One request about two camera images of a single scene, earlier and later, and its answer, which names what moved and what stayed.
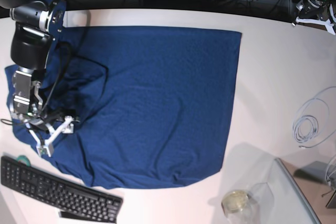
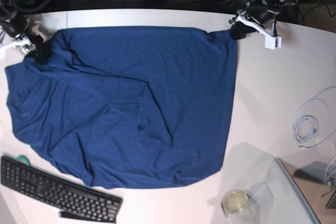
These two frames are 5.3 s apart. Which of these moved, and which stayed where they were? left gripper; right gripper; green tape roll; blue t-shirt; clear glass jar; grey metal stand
Moved: right gripper; left gripper
Stayed: green tape roll; blue t-shirt; clear glass jar; grey metal stand
